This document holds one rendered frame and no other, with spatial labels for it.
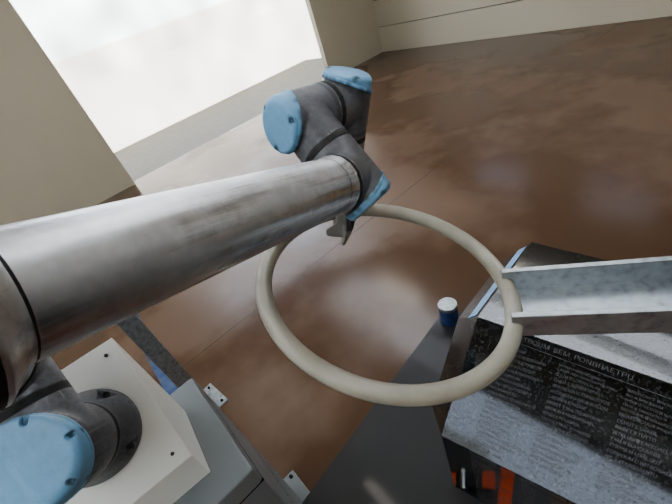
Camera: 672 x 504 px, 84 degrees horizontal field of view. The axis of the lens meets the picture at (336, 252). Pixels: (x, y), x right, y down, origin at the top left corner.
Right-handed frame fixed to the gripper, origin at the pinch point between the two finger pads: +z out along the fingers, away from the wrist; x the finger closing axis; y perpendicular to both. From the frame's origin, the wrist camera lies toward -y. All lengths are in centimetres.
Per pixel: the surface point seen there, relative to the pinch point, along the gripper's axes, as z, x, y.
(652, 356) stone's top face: 8, 47, -54
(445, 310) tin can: 92, -32, -78
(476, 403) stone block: 36, 35, -28
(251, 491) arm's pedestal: 46, 34, 31
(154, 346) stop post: 101, -58, 66
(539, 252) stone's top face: 13, 8, -62
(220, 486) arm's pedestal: 42, 32, 37
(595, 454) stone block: 26, 56, -41
